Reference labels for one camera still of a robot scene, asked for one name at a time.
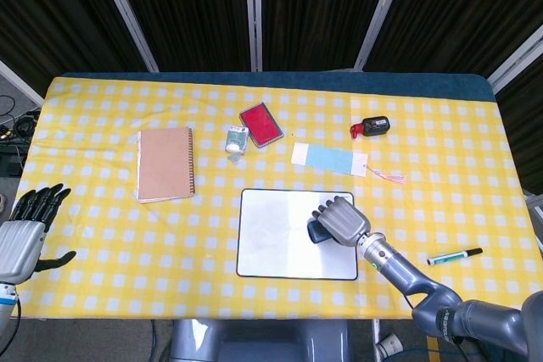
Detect black cables pile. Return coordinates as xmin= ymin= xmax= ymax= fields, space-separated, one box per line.
xmin=0 ymin=94 xmax=42 ymax=142

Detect small green white packet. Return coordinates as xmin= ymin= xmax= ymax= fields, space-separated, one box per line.
xmin=224 ymin=125 xmax=250 ymax=164

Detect red ink stamp pad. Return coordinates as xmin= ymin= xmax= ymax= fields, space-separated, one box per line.
xmin=238 ymin=101 xmax=284 ymax=149

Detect brown spiral notebook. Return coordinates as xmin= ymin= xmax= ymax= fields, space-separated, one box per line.
xmin=136 ymin=126 xmax=197 ymax=204

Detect black bottle red cap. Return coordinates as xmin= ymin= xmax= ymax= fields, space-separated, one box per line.
xmin=350 ymin=115 xmax=391 ymax=140

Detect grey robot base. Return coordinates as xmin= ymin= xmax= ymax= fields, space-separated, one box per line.
xmin=169 ymin=318 xmax=354 ymax=362

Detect yellow white checkered tablecloth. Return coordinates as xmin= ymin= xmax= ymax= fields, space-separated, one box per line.
xmin=3 ymin=76 xmax=543 ymax=321

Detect green white marker pen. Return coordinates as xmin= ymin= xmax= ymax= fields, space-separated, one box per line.
xmin=426 ymin=247 xmax=484 ymax=266

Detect dark blue eraser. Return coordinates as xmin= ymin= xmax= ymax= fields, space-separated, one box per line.
xmin=306 ymin=219 xmax=336 ymax=245

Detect black folding screen panels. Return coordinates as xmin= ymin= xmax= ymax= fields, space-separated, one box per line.
xmin=0 ymin=0 xmax=543 ymax=196

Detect white whiteboard black frame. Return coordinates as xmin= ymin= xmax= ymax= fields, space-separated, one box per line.
xmin=235 ymin=188 xmax=360 ymax=281

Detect blue white bookmark with tassel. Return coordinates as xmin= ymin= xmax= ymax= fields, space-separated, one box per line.
xmin=290 ymin=142 xmax=408 ymax=186

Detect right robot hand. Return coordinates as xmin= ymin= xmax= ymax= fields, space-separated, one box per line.
xmin=311 ymin=195 xmax=372 ymax=248

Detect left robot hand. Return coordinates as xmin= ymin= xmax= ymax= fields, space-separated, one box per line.
xmin=0 ymin=183 xmax=77 ymax=285

